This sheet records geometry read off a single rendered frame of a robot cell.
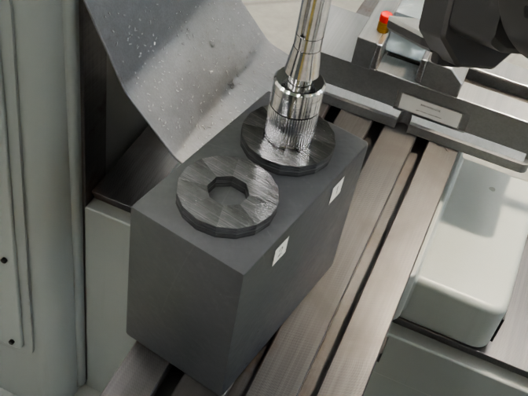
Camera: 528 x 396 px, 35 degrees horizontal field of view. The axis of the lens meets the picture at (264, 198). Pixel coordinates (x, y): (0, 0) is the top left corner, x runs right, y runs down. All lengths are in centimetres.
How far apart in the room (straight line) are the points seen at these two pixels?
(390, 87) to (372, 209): 19
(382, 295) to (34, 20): 52
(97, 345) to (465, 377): 67
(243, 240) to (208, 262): 4
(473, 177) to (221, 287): 66
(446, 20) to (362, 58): 67
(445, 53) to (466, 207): 79
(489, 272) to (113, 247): 56
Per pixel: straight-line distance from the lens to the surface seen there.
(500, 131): 115
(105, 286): 142
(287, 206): 75
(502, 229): 125
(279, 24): 300
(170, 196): 74
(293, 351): 88
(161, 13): 118
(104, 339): 153
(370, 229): 101
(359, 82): 116
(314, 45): 73
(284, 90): 75
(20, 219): 131
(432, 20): 48
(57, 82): 113
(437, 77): 112
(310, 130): 78
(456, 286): 114
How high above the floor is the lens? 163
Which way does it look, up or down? 45 degrees down
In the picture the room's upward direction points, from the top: 11 degrees clockwise
